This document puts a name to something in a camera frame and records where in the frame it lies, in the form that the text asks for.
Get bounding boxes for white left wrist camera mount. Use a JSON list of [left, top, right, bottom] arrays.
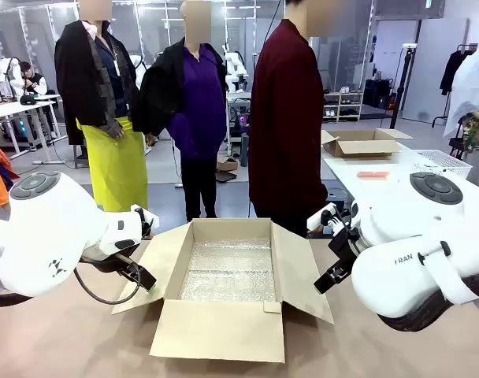
[[130, 204, 161, 239]]

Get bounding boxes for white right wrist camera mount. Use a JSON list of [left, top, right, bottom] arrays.
[[306, 203, 353, 234]]

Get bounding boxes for clear bubble wrap sheet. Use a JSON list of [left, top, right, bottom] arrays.
[[178, 237, 278, 304]]

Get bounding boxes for dark plastic stool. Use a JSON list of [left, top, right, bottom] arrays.
[[325, 187, 347, 206]]

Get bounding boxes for cardboard box on floor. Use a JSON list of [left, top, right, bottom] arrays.
[[216, 154, 240, 173]]

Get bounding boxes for person in light blue shirt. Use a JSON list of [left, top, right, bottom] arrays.
[[443, 38, 479, 184]]

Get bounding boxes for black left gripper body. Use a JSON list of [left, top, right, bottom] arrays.
[[80, 251, 127, 274]]

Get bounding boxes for black luggage bags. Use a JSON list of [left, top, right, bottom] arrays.
[[362, 77, 395, 110]]

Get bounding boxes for small open cardboard box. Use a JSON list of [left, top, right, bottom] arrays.
[[321, 128, 416, 160]]

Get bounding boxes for seated person in background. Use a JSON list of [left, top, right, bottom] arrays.
[[17, 61, 50, 96]]

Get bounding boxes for mannequin with yellow skirt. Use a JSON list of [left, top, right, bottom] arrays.
[[54, 0, 150, 214]]

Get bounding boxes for person in maroon shirt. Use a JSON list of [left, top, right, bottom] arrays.
[[247, 0, 332, 239]]

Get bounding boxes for white background desk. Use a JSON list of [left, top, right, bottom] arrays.
[[0, 93, 64, 163]]

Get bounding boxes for white plastic basket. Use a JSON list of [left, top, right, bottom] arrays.
[[414, 149, 474, 180]]

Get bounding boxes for mannequin with purple shirt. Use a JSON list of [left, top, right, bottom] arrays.
[[138, 0, 230, 224]]

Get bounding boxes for clear pink glasses case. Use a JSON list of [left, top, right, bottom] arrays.
[[356, 169, 391, 182]]

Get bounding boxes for white shoe rack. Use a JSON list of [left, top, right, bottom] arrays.
[[321, 90, 365, 124]]

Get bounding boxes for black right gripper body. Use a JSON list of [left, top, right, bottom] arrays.
[[328, 226, 361, 269]]

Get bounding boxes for black tripod stand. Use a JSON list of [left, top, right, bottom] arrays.
[[388, 44, 418, 132]]

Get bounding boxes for clothes rack with black garment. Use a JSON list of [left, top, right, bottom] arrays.
[[431, 43, 479, 129]]

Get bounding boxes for white side table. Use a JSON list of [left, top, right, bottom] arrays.
[[320, 140, 473, 224]]

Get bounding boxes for open brown cardboard box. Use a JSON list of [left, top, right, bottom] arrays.
[[111, 217, 336, 365]]

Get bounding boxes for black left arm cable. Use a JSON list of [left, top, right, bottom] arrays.
[[73, 259, 142, 306]]

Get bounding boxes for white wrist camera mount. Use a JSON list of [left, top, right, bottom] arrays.
[[130, 204, 161, 239], [306, 203, 353, 234]]

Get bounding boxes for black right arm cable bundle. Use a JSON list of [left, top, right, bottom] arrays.
[[375, 271, 479, 332]]

